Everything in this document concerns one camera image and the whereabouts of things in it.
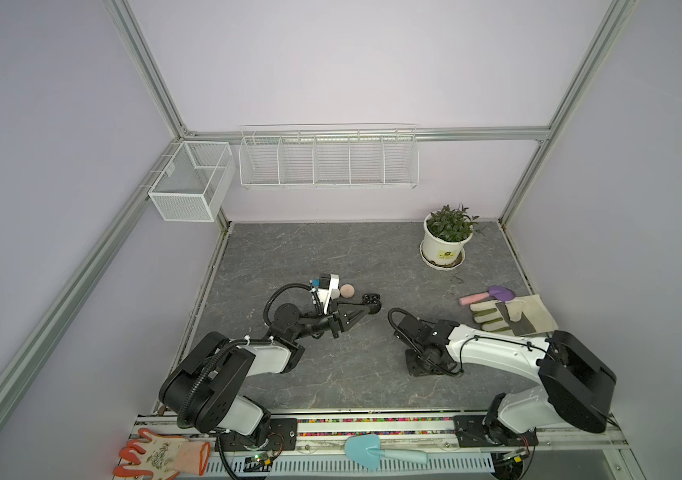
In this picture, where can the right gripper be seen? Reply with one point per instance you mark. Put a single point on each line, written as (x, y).
(413, 371)

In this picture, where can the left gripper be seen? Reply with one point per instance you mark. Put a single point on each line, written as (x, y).
(338, 321)

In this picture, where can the pink earbud charging case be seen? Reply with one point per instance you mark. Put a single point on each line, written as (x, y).
(347, 291)

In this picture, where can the black earbud charging case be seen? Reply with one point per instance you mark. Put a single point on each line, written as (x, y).
(372, 299)

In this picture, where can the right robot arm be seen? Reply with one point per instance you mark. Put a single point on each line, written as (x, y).
(572, 385)

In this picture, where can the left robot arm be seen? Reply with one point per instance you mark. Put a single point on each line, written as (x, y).
(204, 389)

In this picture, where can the purple pink garden scoop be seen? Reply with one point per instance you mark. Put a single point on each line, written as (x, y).
(495, 292)

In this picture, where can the beige grey work glove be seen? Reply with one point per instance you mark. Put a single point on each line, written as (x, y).
(521, 316)

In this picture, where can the potted green plant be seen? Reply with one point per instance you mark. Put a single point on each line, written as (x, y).
(446, 233)

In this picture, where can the teal garden trowel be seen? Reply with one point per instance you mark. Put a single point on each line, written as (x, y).
(367, 451)

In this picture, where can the small white mesh basket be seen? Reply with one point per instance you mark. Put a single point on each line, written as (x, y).
(194, 182)

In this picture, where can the red white garden glove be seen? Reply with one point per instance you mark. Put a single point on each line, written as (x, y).
(157, 456)

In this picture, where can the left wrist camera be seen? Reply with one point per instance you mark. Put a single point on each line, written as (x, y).
(322, 286)

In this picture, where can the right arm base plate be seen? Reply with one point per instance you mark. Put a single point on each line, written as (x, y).
(471, 431)

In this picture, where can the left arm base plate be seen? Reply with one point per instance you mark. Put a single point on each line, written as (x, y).
(278, 433)

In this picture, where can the white vented cable duct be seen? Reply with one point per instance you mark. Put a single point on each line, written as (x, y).
(321, 466)

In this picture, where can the long white wire basket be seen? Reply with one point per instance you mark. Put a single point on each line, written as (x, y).
(333, 157)

